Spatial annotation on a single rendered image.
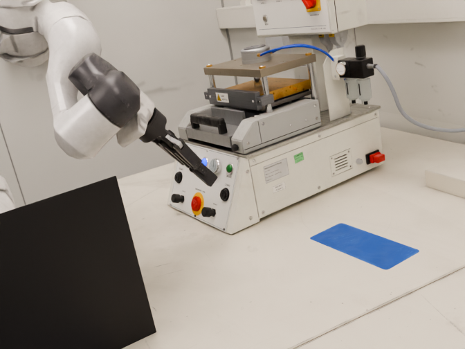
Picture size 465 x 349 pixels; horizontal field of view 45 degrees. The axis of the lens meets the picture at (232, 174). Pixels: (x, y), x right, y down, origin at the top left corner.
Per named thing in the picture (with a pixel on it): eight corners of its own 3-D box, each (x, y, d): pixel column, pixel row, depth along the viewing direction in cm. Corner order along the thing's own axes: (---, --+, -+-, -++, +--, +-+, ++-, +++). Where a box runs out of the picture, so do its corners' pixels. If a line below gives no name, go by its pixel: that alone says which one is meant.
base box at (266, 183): (306, 150, 189) (299, 100, 184) (394, 169, 158) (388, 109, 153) (167, 205, 163) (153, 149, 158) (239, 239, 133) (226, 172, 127)
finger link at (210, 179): (197, 159, 132) (198, 160, 132) (216, 176, 136) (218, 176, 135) (189, 169, 132) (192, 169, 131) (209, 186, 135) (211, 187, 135)
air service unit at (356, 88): (344, 100, 151) (337, 43, 146) (385, 103, 139) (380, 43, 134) (329, 104, 148) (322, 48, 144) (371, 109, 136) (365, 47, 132)
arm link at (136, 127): (129, 86, 125) (147, 102, 127) (94, 131, 122) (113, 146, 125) (153, 89, 114) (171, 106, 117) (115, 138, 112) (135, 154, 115)
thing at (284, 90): (265, 90, 167) (260, 58, 164) (315, 94, 149) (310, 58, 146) (216, 104, 159) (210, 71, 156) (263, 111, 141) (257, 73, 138)
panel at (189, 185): (169, 206, 161) (181, 141, 160) (226, 232, 137) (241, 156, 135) (163, 205, 160) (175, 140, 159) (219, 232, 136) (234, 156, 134)
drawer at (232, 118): (271, 112, 171) (267, 86, 168) (320, 118, 153) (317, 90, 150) (188, 140, 157) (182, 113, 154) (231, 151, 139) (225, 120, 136)
